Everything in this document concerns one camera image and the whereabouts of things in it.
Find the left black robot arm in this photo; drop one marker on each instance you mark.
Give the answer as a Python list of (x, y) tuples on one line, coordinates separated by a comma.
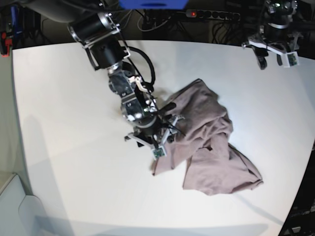
[(278, 32)]

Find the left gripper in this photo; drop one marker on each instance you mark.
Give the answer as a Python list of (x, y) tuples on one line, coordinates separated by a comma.
[(261, 47)]

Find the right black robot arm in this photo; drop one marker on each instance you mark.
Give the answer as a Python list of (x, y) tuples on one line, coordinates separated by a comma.
[(130, 71)]

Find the mauve t-shirt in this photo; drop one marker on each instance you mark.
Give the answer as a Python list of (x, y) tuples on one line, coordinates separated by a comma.
[(214, 166)]

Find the white power strip red switch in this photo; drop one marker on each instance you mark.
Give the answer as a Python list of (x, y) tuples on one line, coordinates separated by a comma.
[(213, 15)]

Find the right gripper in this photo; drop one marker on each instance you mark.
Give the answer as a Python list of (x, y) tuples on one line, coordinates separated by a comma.
[(155, 130)]

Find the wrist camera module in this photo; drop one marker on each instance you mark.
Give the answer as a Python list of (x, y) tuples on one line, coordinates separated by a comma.
[(290, 59), (159, 152)]

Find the red black clamp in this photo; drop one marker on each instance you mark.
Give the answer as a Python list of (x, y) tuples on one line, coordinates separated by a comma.
[(6, 42)]

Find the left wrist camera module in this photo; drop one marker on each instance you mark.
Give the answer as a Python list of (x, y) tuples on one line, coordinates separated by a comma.
[(290, 59)]

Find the blue box overhead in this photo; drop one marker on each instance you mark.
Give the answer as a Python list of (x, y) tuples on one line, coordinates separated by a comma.
[(153, 4)]

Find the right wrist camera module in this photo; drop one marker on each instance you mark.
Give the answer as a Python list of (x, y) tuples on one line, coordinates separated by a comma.
[(159, 152)]

